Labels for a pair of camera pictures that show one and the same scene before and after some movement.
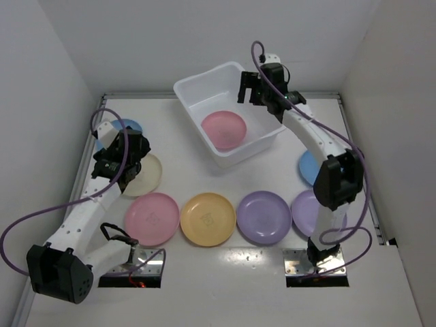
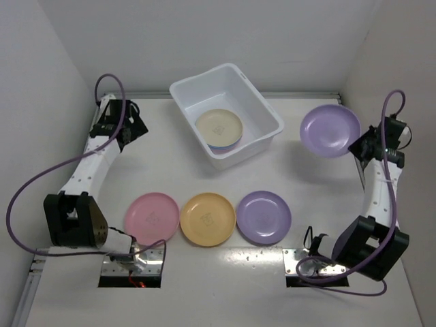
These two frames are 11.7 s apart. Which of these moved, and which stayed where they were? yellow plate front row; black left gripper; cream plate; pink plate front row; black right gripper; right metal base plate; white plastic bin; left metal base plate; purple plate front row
Moved: black left gripper; black right gripper; cream plate
Stayed: right metal base plate; yellow plate front row; left metal base plate; white plastic bin; purple plate front row; pink plate front row
